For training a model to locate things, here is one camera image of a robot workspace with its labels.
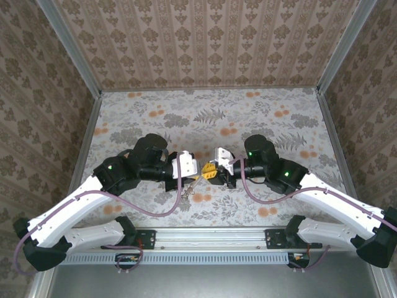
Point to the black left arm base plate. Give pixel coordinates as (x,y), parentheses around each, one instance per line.
(145,239)

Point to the aluminium table side rail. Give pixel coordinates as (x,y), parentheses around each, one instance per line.
(328,130)
(90,130)

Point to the aluminium frame post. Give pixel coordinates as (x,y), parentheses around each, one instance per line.
(71,52)
(344,49)

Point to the floral printed table cover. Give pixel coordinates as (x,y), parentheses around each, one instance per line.
(186,108)

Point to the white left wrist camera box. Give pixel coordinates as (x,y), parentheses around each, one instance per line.
(186,164)

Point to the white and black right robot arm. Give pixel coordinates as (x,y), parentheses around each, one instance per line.
(341,205)

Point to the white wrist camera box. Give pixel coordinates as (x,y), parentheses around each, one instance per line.
(186,164)
(223,156)

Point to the steel sheet panel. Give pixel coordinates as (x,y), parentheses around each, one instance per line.
(211,282)

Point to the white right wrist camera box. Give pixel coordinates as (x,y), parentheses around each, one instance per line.
(223,156)

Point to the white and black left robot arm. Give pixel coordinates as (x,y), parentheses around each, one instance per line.
(62,214)

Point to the aluminium mounting rail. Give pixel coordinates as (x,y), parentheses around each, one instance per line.
(211,237)

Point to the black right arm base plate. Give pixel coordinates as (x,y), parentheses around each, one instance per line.
(274,239)

